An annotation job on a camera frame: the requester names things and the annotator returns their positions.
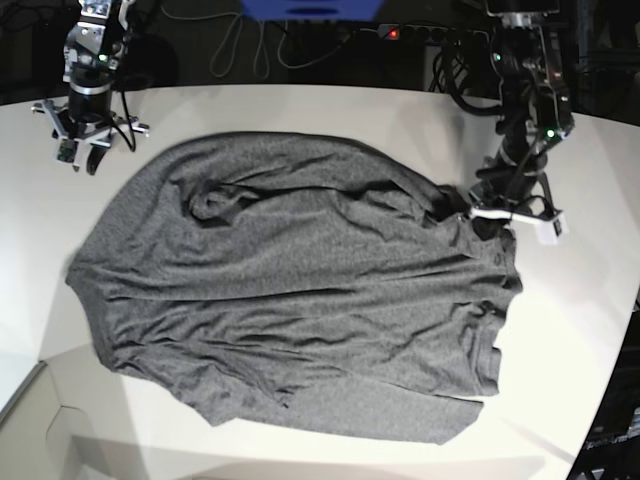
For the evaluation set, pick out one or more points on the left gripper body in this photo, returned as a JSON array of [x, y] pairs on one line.
[[536, 210]]

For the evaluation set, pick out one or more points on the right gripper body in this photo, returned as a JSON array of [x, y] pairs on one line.
[[97, 130]]

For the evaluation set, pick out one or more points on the grey long-sleeve t-shirt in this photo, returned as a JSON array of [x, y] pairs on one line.
[[303, 281]]

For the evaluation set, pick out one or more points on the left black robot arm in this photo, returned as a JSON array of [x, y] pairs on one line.
[[534, 115]]

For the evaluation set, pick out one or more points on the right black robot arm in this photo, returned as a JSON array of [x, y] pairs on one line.
[[96, 111]]

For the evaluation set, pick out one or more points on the blue plastic panel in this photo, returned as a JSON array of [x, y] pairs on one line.
[[298, 10]]

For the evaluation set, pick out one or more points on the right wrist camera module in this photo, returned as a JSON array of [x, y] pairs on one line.
[[66, 152]]

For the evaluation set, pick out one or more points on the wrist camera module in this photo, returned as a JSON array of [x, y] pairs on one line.
[[66, 152], [550, 232]]

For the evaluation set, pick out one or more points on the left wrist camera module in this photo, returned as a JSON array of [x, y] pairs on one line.
[[550, 232]]

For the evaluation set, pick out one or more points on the black power strip red switch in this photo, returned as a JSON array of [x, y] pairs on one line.
[[429, 34]]

